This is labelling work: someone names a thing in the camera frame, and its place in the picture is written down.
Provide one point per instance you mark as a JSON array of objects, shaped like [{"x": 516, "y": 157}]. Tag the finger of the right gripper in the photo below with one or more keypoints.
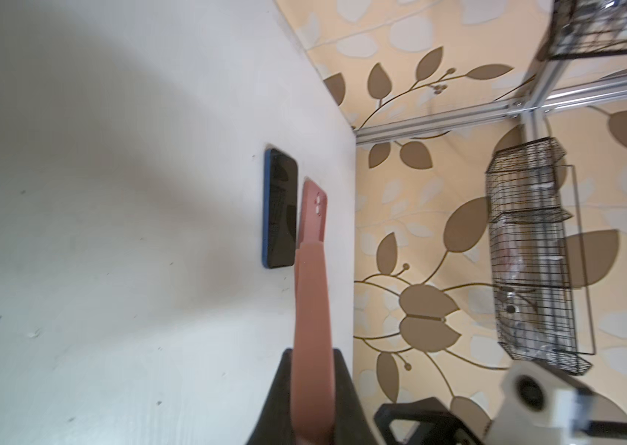
[{"x": 433, "y": 424}]

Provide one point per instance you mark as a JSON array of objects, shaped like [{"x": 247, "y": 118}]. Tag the phone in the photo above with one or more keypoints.
[
  {"x": 280, "y": 207},
  {"x": 312, "y": 383}
]

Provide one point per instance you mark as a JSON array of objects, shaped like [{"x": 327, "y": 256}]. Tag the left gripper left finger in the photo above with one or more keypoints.
[{"x": 274, "y": 424}]

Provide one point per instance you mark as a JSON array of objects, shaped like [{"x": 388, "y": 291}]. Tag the right wire basket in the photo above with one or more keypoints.
[{"x": 534, "y": 306}]

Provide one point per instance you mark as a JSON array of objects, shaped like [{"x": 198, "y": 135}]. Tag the wire basket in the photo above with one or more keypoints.
[
  {"x": 534, "y": 306},
  {"x": 585, "y": 29}
]

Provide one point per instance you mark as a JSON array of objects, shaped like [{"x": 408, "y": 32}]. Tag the aluminium frame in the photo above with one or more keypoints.
[{"x": 541, "y": 99}]

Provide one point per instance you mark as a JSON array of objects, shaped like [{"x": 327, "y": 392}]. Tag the back wire basket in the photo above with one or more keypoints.
[{"x": 585, "y": 29}]

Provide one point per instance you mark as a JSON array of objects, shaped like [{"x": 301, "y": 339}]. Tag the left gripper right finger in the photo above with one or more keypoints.
[{"x": 351, "y": 426}]

